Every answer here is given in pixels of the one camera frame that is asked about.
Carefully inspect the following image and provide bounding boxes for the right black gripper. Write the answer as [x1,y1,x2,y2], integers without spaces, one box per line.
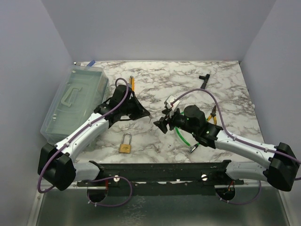
[153,107,198,136]

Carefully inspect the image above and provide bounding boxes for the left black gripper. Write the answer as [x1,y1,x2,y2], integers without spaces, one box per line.
[121,94,151,121]

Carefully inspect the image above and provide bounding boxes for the green cable lock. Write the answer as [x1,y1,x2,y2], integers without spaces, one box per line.
[174,110,200,153]

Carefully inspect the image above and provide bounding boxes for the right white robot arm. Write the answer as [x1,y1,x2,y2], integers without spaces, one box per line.
[154,105,300,192]

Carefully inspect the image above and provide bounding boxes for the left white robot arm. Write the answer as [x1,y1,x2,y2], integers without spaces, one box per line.
[38,85,150,191]

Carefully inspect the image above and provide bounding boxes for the yellow utility knife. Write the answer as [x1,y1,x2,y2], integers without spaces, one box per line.
[129,76,135,91]

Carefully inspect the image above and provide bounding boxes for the brass padlock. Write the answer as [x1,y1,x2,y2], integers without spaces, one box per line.
[119,133,132,153]

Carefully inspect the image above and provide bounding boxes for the clear plastic storage box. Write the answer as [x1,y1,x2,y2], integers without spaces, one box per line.
[40,65,109,145]

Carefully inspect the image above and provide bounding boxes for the black T-shaped tool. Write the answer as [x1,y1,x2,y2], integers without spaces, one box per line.
[198,74,210,89]

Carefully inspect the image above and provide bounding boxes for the blue pen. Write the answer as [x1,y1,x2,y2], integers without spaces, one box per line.
[87,60,95,67]

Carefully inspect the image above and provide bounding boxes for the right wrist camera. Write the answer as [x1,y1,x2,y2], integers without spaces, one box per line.
[164,95,180,115]

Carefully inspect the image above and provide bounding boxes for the yellow handled pliers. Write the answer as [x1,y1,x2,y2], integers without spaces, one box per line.
[206,105,217,125]

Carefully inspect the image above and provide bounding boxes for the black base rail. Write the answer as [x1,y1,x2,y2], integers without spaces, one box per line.
[77,160,243,196]

